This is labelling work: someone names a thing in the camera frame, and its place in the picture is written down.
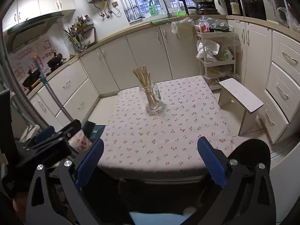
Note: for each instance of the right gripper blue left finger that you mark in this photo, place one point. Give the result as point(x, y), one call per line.
point(89, 163)

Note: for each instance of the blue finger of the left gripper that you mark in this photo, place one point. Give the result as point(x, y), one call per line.
point(44, 135)

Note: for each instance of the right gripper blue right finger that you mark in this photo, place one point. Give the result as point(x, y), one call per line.
point(214, 160)

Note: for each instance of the clear glass jar green label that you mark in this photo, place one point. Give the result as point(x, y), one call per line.
point(159, 104)

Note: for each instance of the wooden chopstick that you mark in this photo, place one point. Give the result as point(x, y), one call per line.
point(150, 90)

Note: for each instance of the cream kitchen cabinets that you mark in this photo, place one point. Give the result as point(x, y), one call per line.
point(267, 62)

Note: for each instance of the floral trash bin with bag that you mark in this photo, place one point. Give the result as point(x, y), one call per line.
point(80, 142)

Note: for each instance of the blue dustpan with broom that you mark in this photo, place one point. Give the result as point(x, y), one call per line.
point(65, 95)

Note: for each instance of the cherry print tablecloth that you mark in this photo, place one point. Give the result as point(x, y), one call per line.
point(140, 145)

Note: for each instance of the black wok on stove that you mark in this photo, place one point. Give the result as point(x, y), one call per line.
point(56, 61)

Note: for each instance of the white wooden stool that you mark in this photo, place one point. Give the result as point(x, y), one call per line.
point(232, 90)

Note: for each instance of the range hood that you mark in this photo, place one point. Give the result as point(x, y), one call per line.
point(29, 31)

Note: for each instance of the utensil drying rack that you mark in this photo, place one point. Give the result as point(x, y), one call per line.
point(81, 34)

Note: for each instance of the plastic bag on cabinet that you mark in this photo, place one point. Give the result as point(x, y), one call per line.
point(183, 29)

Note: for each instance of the green soap bottle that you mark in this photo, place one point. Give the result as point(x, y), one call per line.
point(152, 10)

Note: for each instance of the stacked pans on counter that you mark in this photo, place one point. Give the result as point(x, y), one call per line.
point(201, 7)

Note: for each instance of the white wire storage rack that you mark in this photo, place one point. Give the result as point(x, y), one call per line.
point(216, 50)

